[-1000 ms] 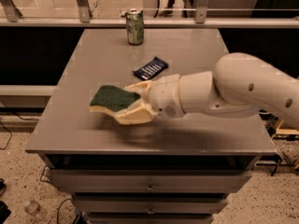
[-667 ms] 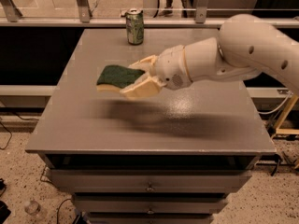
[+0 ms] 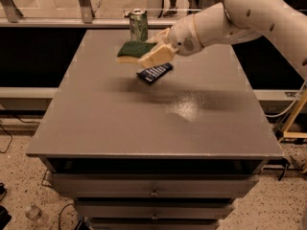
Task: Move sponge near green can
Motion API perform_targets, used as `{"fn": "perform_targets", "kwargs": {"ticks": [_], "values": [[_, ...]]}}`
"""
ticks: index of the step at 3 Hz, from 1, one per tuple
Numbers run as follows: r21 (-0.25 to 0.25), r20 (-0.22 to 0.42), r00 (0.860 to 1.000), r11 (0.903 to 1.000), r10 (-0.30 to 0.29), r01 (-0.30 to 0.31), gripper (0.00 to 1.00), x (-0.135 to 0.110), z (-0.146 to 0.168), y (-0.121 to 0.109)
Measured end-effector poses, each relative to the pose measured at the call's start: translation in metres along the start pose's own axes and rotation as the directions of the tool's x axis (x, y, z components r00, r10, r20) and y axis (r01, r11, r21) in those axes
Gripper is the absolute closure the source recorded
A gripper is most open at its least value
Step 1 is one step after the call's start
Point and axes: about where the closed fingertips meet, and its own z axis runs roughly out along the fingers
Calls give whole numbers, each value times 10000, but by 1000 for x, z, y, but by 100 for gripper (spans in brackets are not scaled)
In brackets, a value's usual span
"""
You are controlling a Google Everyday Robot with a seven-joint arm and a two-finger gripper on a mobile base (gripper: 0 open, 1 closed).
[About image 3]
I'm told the clear plastic bottle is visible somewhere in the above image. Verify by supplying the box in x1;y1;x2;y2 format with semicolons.
25;204;48;227

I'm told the grey drawer cabinet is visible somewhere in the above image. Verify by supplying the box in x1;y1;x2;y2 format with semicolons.
28;30;282;230

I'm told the yellow wooden stand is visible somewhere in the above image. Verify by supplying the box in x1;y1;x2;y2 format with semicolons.
278;90;307;142

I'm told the top grey drawer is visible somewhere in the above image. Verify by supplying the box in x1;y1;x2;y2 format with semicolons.
51;173;258;198

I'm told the black floor cable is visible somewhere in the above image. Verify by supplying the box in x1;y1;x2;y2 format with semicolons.
0;113;41;155

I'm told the grey drawer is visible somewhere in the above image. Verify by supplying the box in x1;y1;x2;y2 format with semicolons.
76;198;234;219
51;173;258;198

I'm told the green and yellow sponge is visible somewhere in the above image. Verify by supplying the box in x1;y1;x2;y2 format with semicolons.
117;41;155;64

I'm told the green soda can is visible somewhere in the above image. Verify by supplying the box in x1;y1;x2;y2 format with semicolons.
129;9;148;41

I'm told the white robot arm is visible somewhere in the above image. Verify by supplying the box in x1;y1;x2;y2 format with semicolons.
138;0;307;79

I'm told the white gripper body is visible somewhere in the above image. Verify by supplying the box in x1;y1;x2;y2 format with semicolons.
167;12;203;56

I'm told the middle grey drawer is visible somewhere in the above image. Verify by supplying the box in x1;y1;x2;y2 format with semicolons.
76;198;234;219

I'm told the metal window railing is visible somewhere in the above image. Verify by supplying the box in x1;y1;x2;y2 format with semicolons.
0;0;307;30

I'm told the dark blue snack packet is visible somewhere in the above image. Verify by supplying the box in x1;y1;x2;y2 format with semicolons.
137;63;174;84

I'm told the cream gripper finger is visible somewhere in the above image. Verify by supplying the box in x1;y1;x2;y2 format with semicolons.
137;43;177;68
147;28;170;43

